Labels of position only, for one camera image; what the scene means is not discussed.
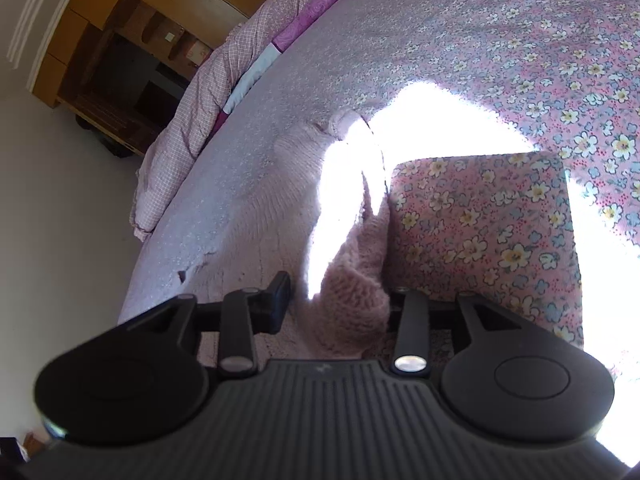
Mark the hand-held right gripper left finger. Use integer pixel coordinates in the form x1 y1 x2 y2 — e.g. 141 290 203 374
126 270 293 380

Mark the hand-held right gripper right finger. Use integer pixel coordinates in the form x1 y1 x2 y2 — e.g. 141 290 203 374
384 287 534 377

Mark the pink knitted sweater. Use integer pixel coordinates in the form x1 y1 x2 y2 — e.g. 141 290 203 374
175 109 397 362

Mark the pink checked quilt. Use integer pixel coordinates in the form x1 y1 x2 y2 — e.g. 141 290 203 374
128 0 383 242

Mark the floral bed sheet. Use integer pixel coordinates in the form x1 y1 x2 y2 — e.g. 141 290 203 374
116 0 640 467

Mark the wooden cabinet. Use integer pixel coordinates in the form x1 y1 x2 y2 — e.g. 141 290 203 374
31 0 287 160

